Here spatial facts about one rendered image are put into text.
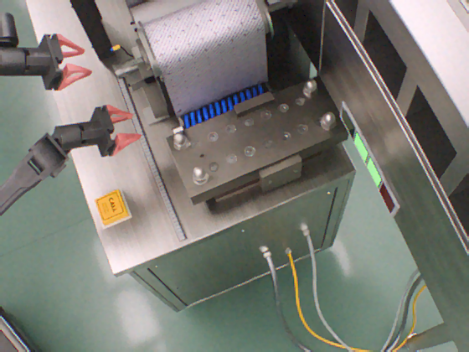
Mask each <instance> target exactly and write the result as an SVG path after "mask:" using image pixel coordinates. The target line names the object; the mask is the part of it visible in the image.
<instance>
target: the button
mask: <svg viewBox="0 0 469 352"><path fill-rule="evenodd" d="M94 201H95V205H96V208H97V210H98V213H99V215H100V219H101V222H102V223H103V224H104V225H109V224H111V223H114V222H115V221H118V220H120V219H123V218H124V217H126V216H128V212H127V209H126V206H125V204H124V201H123V199H122V197H121V193H120V192H119V189H118V190H115V191H113V192H109V193H108V194H104V195H102V196H101V197H99V198H97V199H94Z"/></svg>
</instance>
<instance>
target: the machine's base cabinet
mask: <svg viewBox="0 0 469 352"><path fill-rule="evenodd" d="M354 178H355V176H354V177H352V178H350V179H346V180H345V181H343V182H341V183H339V184H335V185H333V186H332V187H330V188H328V189H324V190H323V191H321V192H319V193H316V194H314V195H311V196H309V197H307V198H305V199H302V200H299V201H297V202H296V203H293V204H290V205H288V206H286V207H284V208H281V209H279V210H276V211H274V212H272V213H269V214H268V215H265V216H262V217H261V218H260V219H258V220H255V221H253V222H250V223H249V224H247V225H243V226H241V227H239V228H237V229H235V230H232V231H230V232H227V233H225V234H223V235H221V236H218V237H215V238H213V239H211V240H209V241H208V240H206V241H204V242H201V243H199V244H197V245H196V246H193V247H190V248H188V249H187V250H184V251H181V252H179V253H177V254H175V255H171V256H167V257H165V258H163V259H162V260H160V261H157V262H154V263H151V264H148V265H146V266H145V267H142V268H140V269H136V270H135V271H132V272H129V273H127V274H129V275H130V276H131V277H133V278H134V279H135V280H136V281H138V282H139V283H140V284H141V285H143V286H144V287H145V288H147V290H148V291H150V292H151V293H152V294H153V295H155V296H156V297H157V298H159V299H160V300H161V301H162V302H163V303H165V304H166V305H167V306H169V307H170V309H172V310H174V311H175V312H176V313H177V312H180V311H182V310H184V309H186V308H189V307H193V306H195V305H198V304H200V303H201V302H204V301H206V300H210V299H212V298H215V297H218V296H219V295H221V294H223V293H226V292H231V291H233V290H235V289H236V288H239V287H242V286H244V285H246V284H248V283H250V282H253V281H255V280H258V279H260V278H262V277H265V276H267V275H269V274H271V270H270V268H269V265H268V262H267V260H266V259H265V258H264V257H263V254H264V253H265V252H267V251H271V252H272V254H273V256H272V260H273V262H274V265H275V268H276V270H277V271H278V270H280V269H282V268H283V267H287V266H289V265H291V263H290V258H289V256H288V255H286V253H285V250H286V249H289V248H290V249H291V251H292V253H291V257H292V261H293V263H295V262H297V261H300V260H302V259H305V258H307V257H309V256H310V255H311V252H310V249H309V246H308V243H307V242H308V240H307V237H305V236H304V235H303V231H304V230H310V232H311V234H310V237H311V239H310V240H311V243H312V247H313V250H314V254H316V253H318V252H320V251H323V250H326V249H327V248H328V247H331V246H332V245H333V242H334V240H335V237H336V234H337V232H338V227H339V224H340V221H341V219H342V216H343V212H344V209H345V205H346V203H347V201H348V196H349V194H350V191H351V188H352V186H353V181H354Z"/></svg>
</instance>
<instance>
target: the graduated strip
mask: <svg viewBox="0 0 469 352"><path fill-rule="evenodd" d="M117 81H118V84H119V86H120V88H121V93H122V95H123V97H124V100H125V102H126V107H127V109H128V111H129V112H130V113H132V114H133V116H132V118H131V121H132V122H133V125H134V127H135V129H136V131H137V134H141V137H140V138H139V142H140V144H141V145H142V149H143V152H144V153H145V156H146V158H147V161H148V164H149V166H150V169H151V173H152V176H153V178H154V180H155V183H156V185H157V188H158V191H159V193H160V195H161V197H162V201H163V203H164V205H165V208H166V210H167V213H168V216H169V218H170V220H171V222H172V224H173V228H174V230H175V232H176V235H177V236H178V239H179V240H180V242H181V241H184V240H186V239H188V238H187V235H186V233H185V230H184V228H183V225H182V223H181V220H180V219H179V216H178V212H177V211H176V209H175V206H174V204H173V201H172V198H171V196H170V194H169V192H168V188H167V186H166V184H165V182H164V179H163V177H162V174H161V172H160V169H159V167H158V165H157V162H156V159H155V158H154V153H153V150H152V147H151V145H150V143H149V141H148V139H147V135H146V133H145V131H144V129H143V125H142V121H141V118H140V117H139V116H138V113H137V109H136V105H135V103H134V100H133V99H132V98H131V92H130V90H129V87H128V85H127V84H126V78H125V77H122V78H120V79H118V80H117Z"/></svg>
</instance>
